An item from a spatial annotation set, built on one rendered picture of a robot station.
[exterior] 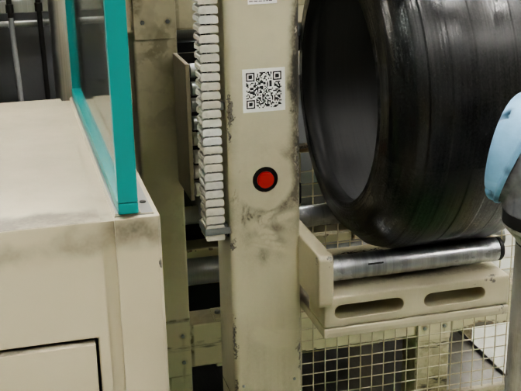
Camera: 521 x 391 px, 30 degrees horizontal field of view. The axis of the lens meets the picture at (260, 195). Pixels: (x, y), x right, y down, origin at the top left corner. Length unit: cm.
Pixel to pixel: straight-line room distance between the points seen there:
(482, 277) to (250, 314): 43
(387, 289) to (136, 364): 85
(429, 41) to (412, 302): 49
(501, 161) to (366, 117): 116
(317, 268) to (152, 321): 75
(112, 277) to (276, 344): 92
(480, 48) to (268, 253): 52
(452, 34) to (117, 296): 81
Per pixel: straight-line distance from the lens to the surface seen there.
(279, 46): 166
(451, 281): 180
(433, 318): 181
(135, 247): 93
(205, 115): 166
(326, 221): 200
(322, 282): 168
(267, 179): 170
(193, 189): 210
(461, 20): 158
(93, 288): 94
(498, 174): 97
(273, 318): 181
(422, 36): 155
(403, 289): 176
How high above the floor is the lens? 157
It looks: 18 degrees down
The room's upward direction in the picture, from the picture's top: 1 degrees counter-clockwise
